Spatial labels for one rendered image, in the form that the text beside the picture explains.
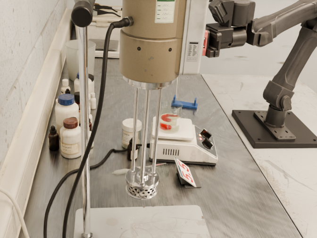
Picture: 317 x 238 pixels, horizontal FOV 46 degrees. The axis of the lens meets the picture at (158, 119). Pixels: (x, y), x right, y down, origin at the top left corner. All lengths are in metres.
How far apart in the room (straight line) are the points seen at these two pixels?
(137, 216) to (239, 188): 0.31
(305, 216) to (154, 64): 0.61
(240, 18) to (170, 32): 0.50
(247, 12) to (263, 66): 1.76
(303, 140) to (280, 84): 0.20
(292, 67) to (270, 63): 1.56
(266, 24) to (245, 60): 1.63
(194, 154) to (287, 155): 0.32
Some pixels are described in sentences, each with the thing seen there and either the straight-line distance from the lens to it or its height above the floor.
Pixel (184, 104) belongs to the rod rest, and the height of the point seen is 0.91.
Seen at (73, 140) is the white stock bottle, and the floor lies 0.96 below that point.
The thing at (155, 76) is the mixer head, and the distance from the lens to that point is 0.60.
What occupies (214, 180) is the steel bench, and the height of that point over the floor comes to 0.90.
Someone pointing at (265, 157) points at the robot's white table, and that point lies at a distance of 1.22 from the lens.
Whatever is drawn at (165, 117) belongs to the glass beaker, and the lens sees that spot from 1.05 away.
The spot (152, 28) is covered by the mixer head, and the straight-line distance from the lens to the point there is 0.57.
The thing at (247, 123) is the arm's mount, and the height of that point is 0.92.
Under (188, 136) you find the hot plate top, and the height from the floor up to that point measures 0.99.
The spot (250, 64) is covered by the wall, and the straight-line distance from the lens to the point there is 2.78.
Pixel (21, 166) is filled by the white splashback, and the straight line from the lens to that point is 0.92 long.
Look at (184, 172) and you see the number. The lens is 1.03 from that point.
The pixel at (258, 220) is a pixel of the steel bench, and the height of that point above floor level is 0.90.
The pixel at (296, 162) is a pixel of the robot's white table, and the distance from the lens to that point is 1.23.
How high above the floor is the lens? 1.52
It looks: 28 degrees down
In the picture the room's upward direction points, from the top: 5 degrees clockwise
